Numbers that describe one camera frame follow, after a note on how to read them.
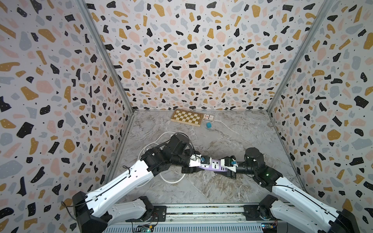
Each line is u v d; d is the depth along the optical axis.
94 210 0.37
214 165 0.67
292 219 0.54
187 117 1.14
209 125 1.11
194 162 0.55
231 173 0.65
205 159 0.54
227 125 1.13
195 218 0.73
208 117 1.16
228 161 0.59
